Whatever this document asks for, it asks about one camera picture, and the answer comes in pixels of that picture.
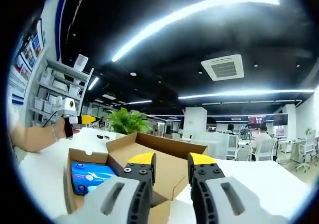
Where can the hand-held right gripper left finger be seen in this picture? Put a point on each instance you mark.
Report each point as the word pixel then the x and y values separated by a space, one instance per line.
pixel 112 201

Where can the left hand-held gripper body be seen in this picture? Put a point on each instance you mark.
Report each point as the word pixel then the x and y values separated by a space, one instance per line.
pixel 69 107

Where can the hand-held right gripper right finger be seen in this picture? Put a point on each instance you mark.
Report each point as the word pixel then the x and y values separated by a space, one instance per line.
pixel 231 201

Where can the blue soft tissue packet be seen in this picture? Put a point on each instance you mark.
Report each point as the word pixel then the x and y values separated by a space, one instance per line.
pixel 89 176

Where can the brown cardboard shoe box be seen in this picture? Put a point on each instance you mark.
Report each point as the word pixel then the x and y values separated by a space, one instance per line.
pixel 172 164

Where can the person's left hand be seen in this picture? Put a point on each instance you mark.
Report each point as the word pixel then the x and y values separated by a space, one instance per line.
pixel 61 130

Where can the small black object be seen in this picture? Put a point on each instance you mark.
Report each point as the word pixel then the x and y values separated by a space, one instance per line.
pixel 101 136

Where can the grey storage shelf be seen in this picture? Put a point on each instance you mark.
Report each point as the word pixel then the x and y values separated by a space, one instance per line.
pixel 86 89

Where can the stack of white storage bins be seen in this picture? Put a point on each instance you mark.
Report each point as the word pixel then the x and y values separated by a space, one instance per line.
pixel 47 78

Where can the green leafy plant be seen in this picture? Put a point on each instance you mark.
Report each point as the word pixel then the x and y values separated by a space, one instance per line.
pixel 127 122

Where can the white carton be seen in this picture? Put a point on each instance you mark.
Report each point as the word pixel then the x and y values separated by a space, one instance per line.
pixel 81 62

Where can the person in dotted white shirt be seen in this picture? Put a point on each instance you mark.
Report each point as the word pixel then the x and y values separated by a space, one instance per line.
pixel 13 119

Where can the row of white office chairs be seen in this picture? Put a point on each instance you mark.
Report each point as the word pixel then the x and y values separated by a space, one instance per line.
pixel 264 146

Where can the long ceiling light strip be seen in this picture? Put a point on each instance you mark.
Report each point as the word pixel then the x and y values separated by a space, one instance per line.
pixel 249 92
pixel 174 15

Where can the ceiling air conditioner vent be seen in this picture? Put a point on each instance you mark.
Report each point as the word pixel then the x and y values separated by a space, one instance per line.
pixel 223 67

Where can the wall poster with photos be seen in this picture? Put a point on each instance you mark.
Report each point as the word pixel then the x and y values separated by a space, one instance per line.
pixel 27 54

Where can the red wall screen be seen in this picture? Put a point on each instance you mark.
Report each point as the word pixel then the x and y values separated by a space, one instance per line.
pixel 256 120

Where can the black wall monitor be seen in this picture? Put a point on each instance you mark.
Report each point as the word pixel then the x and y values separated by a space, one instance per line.
pixel 280 119

